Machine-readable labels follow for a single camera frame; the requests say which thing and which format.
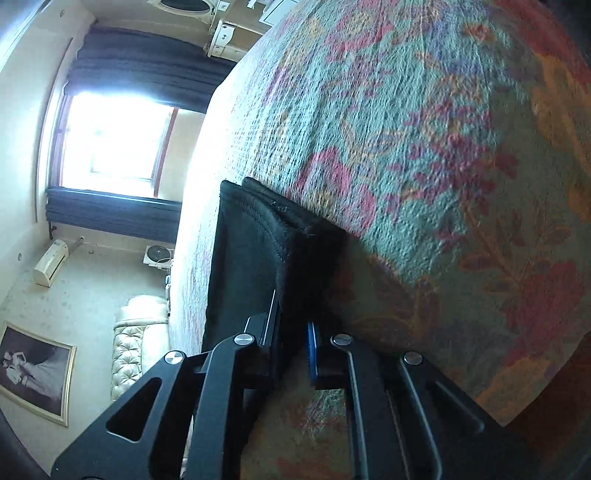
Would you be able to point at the beige tufted leather headboard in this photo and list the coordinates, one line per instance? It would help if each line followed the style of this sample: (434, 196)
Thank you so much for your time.
(138, 341)

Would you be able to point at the white air conditioner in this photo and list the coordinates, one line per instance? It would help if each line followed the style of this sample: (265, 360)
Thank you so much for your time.
(50, 264)

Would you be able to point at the dark blue curtain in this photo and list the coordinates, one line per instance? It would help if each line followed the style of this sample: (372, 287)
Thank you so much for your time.
(115, 212)
(152, 69)

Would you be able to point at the black pants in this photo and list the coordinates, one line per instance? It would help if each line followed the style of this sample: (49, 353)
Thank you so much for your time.
(249, 254)

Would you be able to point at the oval white framed mirror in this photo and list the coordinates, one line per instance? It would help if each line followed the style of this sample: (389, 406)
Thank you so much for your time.
(184, 5)

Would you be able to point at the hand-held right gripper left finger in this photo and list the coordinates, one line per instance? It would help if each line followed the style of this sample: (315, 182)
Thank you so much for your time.
(270, 344)

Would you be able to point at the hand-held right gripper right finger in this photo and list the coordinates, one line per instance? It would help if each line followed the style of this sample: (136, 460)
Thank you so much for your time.
(314, 357)

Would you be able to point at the cream dressing table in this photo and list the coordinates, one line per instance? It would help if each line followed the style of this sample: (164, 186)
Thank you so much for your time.
(226, 39)

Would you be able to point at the bed with floral cover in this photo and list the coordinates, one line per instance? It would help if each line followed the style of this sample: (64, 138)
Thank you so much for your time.
(392, 138)

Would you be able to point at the gold framed wall picture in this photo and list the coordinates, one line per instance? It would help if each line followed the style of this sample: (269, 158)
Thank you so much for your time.
(32, 369)

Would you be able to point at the white fan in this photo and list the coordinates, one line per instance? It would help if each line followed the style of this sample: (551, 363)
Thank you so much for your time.
(157, 255)

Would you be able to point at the bright window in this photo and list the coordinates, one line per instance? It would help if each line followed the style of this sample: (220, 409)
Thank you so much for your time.
(115, 138)

